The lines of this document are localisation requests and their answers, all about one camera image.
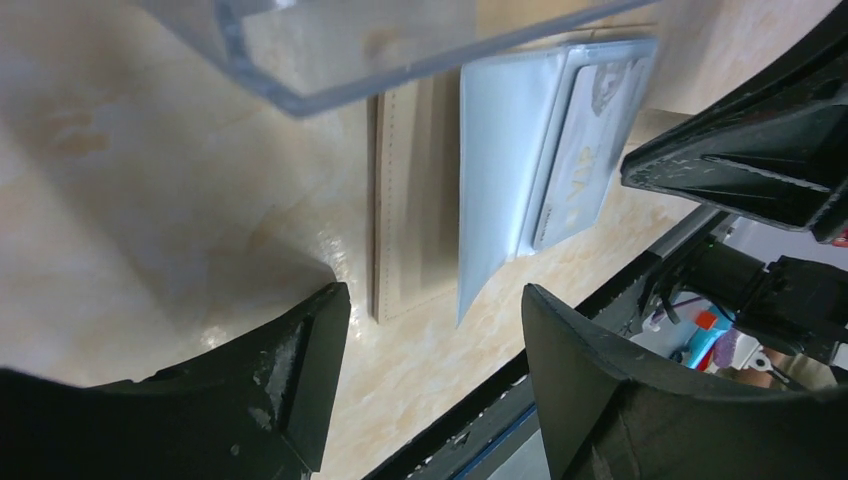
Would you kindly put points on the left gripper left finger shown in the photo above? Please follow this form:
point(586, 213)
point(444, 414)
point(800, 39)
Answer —
point(256, 407)

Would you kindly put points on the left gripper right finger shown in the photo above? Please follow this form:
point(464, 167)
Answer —
point(666, 421)

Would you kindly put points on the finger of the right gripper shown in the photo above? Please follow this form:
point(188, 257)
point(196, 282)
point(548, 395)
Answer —
point(773, 150)

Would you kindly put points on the clear plastic card box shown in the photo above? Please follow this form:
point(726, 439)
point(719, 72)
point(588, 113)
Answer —
point(307, 57)

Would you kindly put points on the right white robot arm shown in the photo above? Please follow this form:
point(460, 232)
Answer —
point(790, 305)

